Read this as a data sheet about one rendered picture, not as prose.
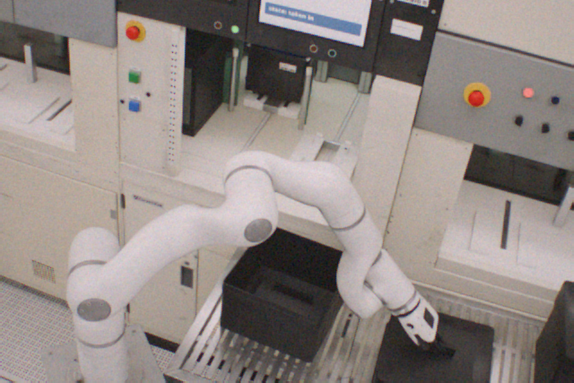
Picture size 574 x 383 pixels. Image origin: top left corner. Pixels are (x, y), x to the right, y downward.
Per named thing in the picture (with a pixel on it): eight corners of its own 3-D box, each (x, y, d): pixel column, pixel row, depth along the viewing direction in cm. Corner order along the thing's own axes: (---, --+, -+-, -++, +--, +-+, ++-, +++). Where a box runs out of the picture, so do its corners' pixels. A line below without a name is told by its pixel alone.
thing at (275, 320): (260, 265, 211) (265, 221, 201) (346, 298, 204) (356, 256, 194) (217, 326, 190) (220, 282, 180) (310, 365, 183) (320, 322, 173)
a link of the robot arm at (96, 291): (89, 284, 159) (88, 339, 146) (56, 254, 151) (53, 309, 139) (280, 189, 153) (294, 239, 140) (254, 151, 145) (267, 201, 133)
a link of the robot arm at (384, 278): (393, 316, 167) (420, 289, 168) (362, 278, 163) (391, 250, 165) (378, 306, 174) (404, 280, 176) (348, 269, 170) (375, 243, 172)
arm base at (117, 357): (78, 415, 161) (70, 369, 150) (59, 357, 174) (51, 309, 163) (152, 394, 169) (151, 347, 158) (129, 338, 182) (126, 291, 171)
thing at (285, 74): (239, 97, 261) (247, 20, 243) (258, 73, 277) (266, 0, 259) (302, 114, 257) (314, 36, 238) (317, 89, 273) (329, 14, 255)
